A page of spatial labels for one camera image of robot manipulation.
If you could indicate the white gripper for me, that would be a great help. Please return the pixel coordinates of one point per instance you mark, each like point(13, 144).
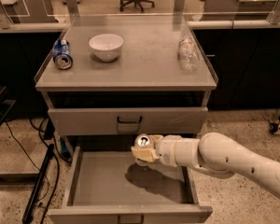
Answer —
point(166, 150)

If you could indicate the green white 7up can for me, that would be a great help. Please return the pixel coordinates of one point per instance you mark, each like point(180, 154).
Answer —
point(142, 141)

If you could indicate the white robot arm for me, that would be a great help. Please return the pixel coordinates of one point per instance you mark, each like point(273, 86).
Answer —
point(213, 154)

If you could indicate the grey top drawer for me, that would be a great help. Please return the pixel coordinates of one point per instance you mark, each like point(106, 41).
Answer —
point(102, 121)

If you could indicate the grey open middle drawer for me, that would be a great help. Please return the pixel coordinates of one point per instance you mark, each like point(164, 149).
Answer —
point(111, 188)

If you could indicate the grey drawer cabinet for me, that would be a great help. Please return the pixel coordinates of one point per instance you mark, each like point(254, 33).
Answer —
point(147, 72)

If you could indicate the blue pepsi can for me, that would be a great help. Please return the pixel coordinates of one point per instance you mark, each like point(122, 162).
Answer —
point(62, 54)

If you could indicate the clear plastic bottle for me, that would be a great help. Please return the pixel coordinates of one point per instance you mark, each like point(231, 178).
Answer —
point(188, 56)

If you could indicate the black bar on floor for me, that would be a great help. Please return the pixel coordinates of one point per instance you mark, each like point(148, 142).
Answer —
point(28, 213)

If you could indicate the white ceramic bowl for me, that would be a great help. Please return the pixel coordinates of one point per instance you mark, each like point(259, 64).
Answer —
point(106, 47)

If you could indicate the black office chair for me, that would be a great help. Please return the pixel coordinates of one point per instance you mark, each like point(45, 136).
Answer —
point(136, 3)

